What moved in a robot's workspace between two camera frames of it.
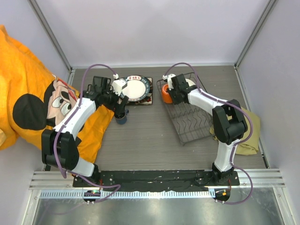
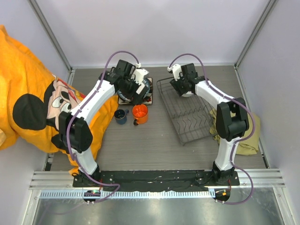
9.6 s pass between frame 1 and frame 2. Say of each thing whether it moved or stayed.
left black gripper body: moved
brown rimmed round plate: stayed
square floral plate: stayed
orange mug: moved
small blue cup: stayed
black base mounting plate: stayed
